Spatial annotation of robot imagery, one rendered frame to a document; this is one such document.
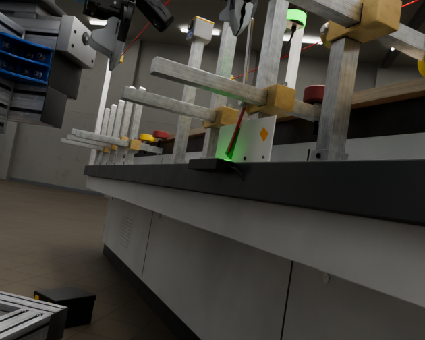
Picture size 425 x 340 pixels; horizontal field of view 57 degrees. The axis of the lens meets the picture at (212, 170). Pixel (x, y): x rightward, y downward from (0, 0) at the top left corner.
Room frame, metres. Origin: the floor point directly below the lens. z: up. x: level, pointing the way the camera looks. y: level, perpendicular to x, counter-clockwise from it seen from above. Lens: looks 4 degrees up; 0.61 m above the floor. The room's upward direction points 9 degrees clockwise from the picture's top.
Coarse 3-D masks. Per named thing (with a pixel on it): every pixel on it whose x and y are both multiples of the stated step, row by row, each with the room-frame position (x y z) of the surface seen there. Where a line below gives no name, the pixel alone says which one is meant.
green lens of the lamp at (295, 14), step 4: (288, 12) 0.90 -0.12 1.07; (292, 12) 0.89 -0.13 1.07; (296, 12) 0.89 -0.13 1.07; (300, 12) 0.90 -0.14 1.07; (288, 16) 0.90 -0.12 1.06; (292, 16) 0.89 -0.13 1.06; (296, 16) 0.89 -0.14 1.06; (300, 16) 0.90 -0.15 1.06; (304, 16) 0.90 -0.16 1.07; (300, 20) 0.90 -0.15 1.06; (304, 20) 0.91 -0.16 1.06; (304, 24) 0.92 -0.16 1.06
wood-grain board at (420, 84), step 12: (396, 84) 0.78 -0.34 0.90; (408, 84) 0.75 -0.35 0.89; (420, 84) 0.73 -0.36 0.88; (360, 96) 0.86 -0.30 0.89; (372, 96) 0.83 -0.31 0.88; (384, 96) 0.80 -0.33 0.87; (396, 96) 0.78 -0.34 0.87; (408, 96) 0.77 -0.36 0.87; (420, 96) 0.76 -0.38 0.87; (276, 120) 1.18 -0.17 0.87; (288, 120) 1.15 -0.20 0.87; (192, 132) 1.75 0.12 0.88; (204, 132) 1.63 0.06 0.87
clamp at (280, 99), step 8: (264, 88) 0.86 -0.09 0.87; (272, 88) 0.83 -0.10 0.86; (280, 88) 0.81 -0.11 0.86; (288, 88) 0.82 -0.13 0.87; (272, 96) 0.82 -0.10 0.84; (280, 96) 0.82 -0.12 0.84; (288, 96) 0.82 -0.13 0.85; (272, 104) 0.82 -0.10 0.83; (280, 104) 0.82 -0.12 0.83; (288, 104) 0.83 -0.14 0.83; (248, 112) 0.91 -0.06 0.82; (264, 112) 0.88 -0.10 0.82; (272, 112) 0.87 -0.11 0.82; (280, 112) 0.85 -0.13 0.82; (288, 112) 0.84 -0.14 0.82
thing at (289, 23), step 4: (304, 12) 0.91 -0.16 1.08; (288, 20) 0.90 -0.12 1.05; (292, 20) 0.90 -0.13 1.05; (296, 20) 0.90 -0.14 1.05; (288, 24) 0.92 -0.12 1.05; (292, 24) 0.92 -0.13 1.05; (296, 24) 0.91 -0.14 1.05; (300, 24) 0.91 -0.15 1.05; (288, 28) 0.95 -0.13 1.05; (292, 28) 0.92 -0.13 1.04; (296, 28) 0.93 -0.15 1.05; (300, 28) 0.94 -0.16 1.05; (292, 32) 0.92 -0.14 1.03; (292, 36) 0.92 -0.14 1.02; (288, 44) 0.92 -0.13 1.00; (284, 48) 0.92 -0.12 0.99
